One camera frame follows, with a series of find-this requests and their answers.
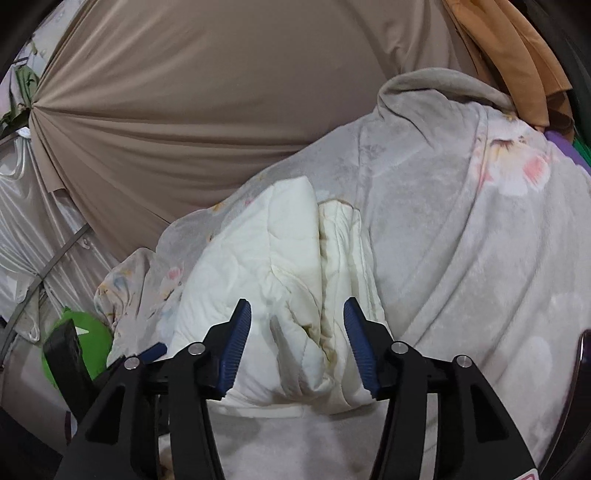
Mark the beige fabric curtain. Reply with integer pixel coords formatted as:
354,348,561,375
29,1,475,259

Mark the grey floral fleece blanket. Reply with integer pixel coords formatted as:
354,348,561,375
94,68,590,461

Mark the silver satin curtain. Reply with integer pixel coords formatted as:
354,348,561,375
1,134,117,329

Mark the green plastic object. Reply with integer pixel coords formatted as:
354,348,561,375
41,307,113,390

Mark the cream white quilted comforter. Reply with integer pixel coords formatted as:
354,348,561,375
169,177,385,418

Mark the orange hanging garment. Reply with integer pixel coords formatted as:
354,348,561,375
444,1,575,140

